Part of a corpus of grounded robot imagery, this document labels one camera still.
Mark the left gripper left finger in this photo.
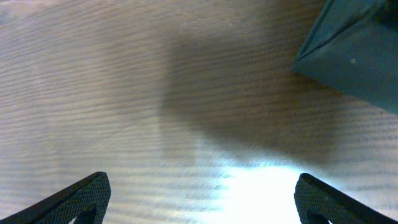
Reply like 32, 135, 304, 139
1, 172, 111, 224

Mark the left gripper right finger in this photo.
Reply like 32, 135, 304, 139
294, 173, 397, 224

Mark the dark green box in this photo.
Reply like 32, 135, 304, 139
293, 0, 397, 114

